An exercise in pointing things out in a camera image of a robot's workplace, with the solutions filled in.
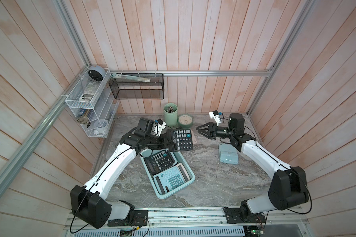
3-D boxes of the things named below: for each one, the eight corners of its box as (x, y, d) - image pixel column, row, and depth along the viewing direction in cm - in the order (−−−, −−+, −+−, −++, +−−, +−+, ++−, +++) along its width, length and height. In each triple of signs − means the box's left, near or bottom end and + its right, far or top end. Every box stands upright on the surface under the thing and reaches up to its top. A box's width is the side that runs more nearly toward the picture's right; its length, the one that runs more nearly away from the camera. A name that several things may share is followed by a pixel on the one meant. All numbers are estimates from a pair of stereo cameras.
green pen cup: (166, 128, 111) (165, 113, 99) (162, 117, 119) (160, 102, 107) (179, 124, 114) (179, 110, 101) (174, 114, 121) (174, 99, 109)
